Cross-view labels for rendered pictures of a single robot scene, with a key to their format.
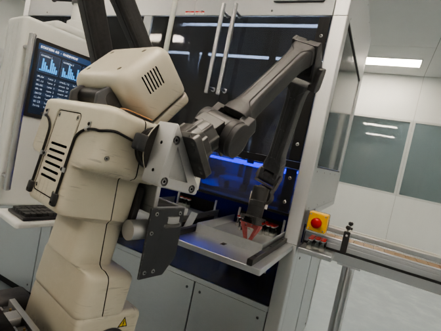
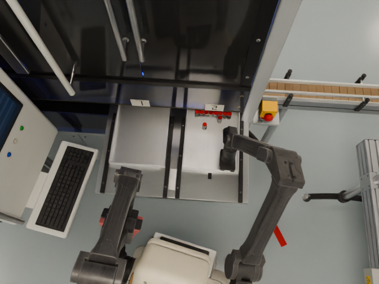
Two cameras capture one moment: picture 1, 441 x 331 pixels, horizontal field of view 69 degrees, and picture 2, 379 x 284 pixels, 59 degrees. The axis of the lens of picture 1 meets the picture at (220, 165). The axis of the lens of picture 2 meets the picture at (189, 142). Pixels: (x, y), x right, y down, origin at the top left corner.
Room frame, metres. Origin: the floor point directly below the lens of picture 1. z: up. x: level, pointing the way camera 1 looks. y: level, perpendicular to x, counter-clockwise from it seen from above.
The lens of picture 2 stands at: (0.75, 0.18, 2.39)
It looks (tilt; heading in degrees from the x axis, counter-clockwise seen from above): 69 degrees down; 338
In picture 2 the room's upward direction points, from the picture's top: straight up
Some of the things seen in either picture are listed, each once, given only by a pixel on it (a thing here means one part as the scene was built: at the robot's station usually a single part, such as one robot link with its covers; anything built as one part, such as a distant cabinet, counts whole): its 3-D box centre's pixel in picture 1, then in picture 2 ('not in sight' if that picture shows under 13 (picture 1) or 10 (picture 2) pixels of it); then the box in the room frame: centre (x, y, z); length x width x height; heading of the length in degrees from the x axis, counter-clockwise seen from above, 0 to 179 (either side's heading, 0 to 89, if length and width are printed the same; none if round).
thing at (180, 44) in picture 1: (179, 76); (61, 25); (1.60, 0.29, 1.51); 0.47 x 0.01 x 0.59; 64
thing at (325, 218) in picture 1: (318, 221); (268, 107); (1.27, -0.43, 1.00); 0.08 x 0.07 x 0.07; 154
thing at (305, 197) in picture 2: not in sight; (341, 198); (0.80, -0.98, 0.07); 0.50 x 0.08 x 0.14; 64
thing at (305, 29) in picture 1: (265, 85); (199, 33); (1.40, -0.12, 1.51); 0.43 x 0.01 x 0.59; 64
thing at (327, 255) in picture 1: (317, 251); (265, 112); (1.30, -0.46, 0.87); 0.14 x 0.13 x 0.02; 154
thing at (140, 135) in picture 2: (176, 208); (141, 131); (1.42, 0.16, 0.90); 0.34 x 0.26 x 0.04; 154
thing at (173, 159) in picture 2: (183, 221); (172, 173); (1.17, 0.09, 0.91); 0.14 x 0.03 x 0.06; 153
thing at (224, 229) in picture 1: (245, 230); (211, 136); (1.28, -0.15, 0.90); 0.34 x 0.26 x 0.04; 154
